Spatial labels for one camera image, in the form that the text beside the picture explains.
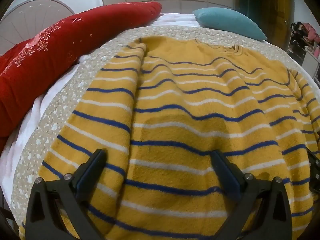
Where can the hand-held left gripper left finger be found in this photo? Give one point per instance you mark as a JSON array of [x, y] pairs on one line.
[[87, 177]]

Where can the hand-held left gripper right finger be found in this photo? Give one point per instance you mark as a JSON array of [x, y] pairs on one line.
[[228, 177]]

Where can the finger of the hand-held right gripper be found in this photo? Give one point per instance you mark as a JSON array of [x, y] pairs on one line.
[[315, 170]]

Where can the yellow striped sweater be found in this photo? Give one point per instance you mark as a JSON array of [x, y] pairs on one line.
[[175, 105]]

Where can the pink clothes pile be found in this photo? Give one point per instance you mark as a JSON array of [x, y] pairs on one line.
[[312, 31]]

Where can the beige spotted blanket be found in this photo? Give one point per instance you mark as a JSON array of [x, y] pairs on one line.
[[47, 132]]

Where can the white shelf unit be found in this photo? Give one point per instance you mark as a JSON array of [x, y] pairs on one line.
[[308, 52]]

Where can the red floral quilt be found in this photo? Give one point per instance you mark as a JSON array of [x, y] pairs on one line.
[[45, 55]]

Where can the teal pillow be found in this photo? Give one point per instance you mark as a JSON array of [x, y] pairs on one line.
[[225, 21]]

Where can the rounded beige headboard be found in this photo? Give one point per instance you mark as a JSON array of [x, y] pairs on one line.
[[32, 15]]

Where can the wooden door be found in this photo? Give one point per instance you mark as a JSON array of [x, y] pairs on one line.
[[265, 5]]

